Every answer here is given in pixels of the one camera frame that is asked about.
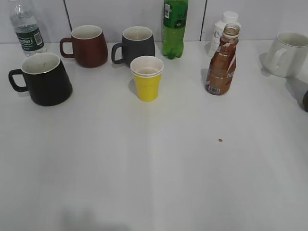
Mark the brown coffee drink bottle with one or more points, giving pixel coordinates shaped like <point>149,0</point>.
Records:
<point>223,63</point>

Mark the black ceramic mug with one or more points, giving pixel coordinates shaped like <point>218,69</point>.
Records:
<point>44,76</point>

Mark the yellow paper cup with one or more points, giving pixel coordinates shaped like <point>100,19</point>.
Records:
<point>147,73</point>

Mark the grey ceramic mug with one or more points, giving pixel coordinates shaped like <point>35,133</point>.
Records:
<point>136,41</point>

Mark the dark red ceramic mug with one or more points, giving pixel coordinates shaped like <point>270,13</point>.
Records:
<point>89,46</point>

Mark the green soda bottle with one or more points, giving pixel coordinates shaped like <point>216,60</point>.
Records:
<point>174,24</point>

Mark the white capped bottle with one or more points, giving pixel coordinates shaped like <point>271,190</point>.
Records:
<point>228,17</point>

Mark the white ceramic mug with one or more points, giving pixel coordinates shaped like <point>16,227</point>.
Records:
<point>286,55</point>

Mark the dark object at right edge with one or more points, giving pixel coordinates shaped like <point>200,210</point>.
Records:
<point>305,101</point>

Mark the clear water bottle green label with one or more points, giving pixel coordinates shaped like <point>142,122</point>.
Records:
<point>26,28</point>

